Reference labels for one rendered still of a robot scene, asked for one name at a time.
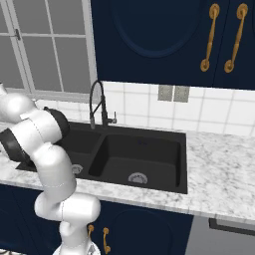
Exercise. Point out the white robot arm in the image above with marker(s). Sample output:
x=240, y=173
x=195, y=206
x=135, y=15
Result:
x=54, y=166

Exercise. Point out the narrow navy wall cupboard door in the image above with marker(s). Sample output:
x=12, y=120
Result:
x=237, y=43

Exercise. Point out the grey dishwasher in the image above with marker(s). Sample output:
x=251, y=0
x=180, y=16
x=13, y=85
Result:
x=222, y=239

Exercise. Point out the white framed window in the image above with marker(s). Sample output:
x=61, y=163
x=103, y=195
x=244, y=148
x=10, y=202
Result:
x=50, y=46

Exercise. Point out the navy base cupboard door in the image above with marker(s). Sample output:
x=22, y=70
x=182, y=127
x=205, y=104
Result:
x=23, y=219
x=146, y=229

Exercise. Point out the black spring tap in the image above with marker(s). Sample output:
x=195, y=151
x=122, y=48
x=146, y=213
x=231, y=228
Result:
x=103, y=109

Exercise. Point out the black double sink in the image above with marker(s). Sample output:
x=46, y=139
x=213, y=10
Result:
x=139, y=159

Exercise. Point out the grey wall socket plate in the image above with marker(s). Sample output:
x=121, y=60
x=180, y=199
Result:
x=165, y=92
x=181, y=94

